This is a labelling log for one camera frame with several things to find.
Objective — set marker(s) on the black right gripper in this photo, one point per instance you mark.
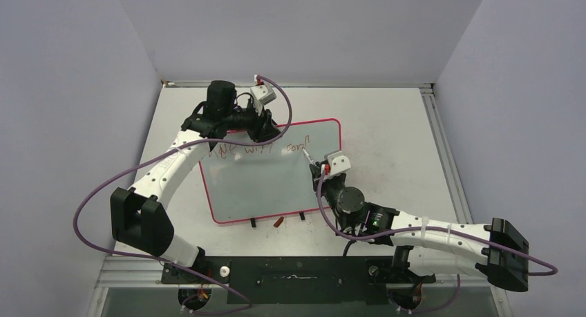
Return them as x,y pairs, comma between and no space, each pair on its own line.
318,172

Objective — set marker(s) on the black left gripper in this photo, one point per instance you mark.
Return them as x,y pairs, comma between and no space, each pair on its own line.
264,128

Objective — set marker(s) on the white whiteboard marker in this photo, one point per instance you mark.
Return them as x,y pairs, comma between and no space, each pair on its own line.
307,156

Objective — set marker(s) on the whiteboard with pink frame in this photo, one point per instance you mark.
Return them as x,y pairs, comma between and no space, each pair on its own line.
244,182

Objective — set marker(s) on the red marker cap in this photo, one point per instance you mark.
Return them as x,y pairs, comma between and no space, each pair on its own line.
278,223

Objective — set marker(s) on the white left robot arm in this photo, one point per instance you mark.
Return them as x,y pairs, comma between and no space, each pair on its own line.
139,213

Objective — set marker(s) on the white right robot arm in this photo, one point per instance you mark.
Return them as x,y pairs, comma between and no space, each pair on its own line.
496,252

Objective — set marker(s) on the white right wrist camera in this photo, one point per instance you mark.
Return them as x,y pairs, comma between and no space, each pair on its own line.
337,162

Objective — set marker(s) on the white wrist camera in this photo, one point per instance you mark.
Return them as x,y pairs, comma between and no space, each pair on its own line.
262,94
337,162

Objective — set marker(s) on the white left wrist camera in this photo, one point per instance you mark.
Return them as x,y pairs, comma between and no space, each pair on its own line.
262,94

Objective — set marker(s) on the aluminium rail frame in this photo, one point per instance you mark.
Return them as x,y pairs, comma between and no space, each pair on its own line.
400,158

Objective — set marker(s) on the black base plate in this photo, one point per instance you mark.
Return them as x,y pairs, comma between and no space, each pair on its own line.
311,280

